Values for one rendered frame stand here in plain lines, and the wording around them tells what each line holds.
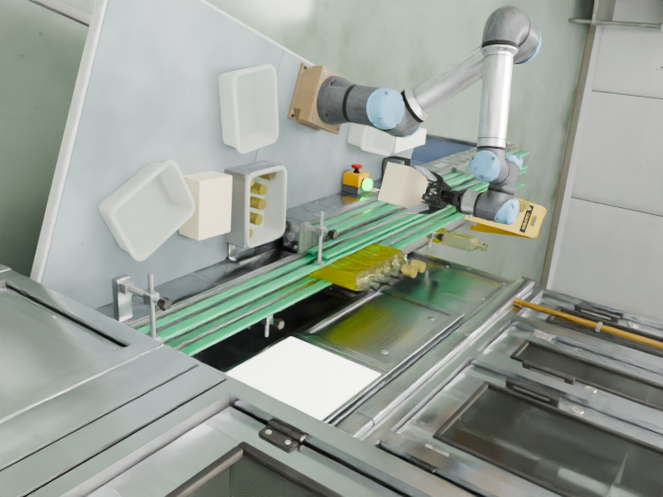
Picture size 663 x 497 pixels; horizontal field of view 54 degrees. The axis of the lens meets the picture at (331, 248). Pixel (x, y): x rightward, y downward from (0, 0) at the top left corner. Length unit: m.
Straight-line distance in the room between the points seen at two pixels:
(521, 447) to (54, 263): 1.17
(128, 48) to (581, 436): 1.43
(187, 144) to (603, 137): 6.38
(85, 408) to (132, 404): 0.07
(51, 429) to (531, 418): 1.20
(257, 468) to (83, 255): 0.86
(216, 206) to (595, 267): 6.64
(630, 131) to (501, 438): 6.22
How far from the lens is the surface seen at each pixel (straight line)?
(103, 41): 1.58
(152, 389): 1.06
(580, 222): 7.98
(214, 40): 1.80
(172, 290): 1.77
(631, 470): 1.72
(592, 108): 7.75
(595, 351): 2.19
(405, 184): 1.98
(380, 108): 1.92
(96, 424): 1.00
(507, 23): 1.86
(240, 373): 1.74
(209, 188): 1.75
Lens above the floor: 2.03
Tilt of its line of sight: 32 degrees down
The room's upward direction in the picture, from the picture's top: 107 degrees clockwise
